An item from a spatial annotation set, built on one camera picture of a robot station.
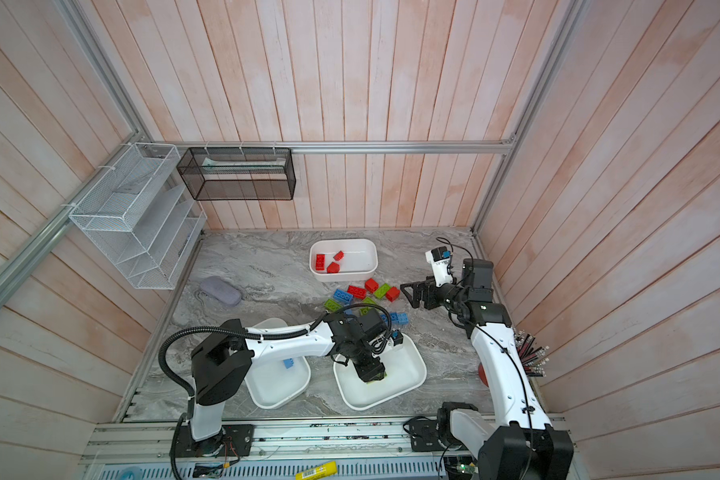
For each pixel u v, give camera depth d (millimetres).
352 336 633
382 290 1026
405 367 854
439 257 673
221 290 984
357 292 998
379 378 781
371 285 1009
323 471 683
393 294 991
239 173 1052
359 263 1109
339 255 1105
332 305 979
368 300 984
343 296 982
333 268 1073
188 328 694
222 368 463
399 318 945
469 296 592
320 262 1064
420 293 687
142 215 732
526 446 389
